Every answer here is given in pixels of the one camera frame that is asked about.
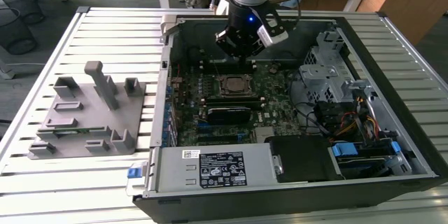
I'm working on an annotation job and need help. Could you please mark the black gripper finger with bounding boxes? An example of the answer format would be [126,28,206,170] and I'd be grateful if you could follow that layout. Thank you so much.
[215,31,246,74]
[244,37,268,74]

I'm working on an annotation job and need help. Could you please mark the silver CPU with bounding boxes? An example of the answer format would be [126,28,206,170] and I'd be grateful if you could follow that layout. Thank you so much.
[226,78,246,91]

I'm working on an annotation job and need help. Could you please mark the metal socket cover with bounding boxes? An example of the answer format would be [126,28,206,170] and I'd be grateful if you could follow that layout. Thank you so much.
[218,74,255,96]

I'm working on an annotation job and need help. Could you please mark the green motherboard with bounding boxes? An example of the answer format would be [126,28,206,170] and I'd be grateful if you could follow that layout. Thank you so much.
[170,62,303,148]

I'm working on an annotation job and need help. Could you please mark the silver drive cage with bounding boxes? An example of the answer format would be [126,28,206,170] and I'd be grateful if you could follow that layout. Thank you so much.
[299,31,356,104]

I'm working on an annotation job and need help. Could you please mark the black graphics card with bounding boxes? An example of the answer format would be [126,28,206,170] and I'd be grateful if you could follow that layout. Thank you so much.
[206,105,254,126]

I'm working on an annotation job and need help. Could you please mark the silver chipset heatsink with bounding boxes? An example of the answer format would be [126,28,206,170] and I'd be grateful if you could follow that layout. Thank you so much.
[255,126,276,143]

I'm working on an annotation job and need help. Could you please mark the black expansion slot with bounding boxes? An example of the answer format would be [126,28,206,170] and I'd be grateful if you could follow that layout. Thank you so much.
[198,134,246,146]

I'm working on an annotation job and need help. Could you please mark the black plastic air shroud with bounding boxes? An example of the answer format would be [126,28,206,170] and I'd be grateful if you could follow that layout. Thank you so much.
[264,134,344,184]

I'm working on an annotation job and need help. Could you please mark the hard disk in blue carrier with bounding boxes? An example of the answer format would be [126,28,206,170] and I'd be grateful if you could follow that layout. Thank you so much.
[330,141,402,179]

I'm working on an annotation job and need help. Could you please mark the wooden cabinet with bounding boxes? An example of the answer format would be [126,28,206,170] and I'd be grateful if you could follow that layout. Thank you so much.
[358,0,448,46]

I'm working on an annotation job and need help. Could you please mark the grey plastic parts rack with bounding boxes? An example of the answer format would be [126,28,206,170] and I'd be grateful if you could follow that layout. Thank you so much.
[27,60,148,161]

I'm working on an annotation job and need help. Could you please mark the silver power supply black label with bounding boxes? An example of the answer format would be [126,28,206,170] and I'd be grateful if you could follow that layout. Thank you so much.
[146,144,283,193]

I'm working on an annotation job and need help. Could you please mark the green RAM stick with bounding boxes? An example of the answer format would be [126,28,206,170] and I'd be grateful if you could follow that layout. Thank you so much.
[52,127,107,135]

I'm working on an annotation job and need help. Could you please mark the black mesh waste bin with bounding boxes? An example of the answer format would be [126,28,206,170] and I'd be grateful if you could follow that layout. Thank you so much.
[0,7,38,56]
[0,0,46,25]

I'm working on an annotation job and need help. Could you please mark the silver disk bay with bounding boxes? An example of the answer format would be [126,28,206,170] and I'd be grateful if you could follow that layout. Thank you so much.
[328,137,416,180]

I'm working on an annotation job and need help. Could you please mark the black PC case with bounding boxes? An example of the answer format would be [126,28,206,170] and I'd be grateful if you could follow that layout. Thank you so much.
[124,11,448,224]

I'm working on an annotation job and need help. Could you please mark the grey furniture foot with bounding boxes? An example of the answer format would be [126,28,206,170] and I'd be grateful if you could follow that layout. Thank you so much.
[0,57,18,80]

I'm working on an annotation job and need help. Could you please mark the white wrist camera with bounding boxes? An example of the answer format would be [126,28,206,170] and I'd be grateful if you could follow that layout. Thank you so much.
[256,18,290,48]

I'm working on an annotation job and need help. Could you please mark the yellow red power wires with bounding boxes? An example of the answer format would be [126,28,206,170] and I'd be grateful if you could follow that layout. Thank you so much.
[331,97,382,141]

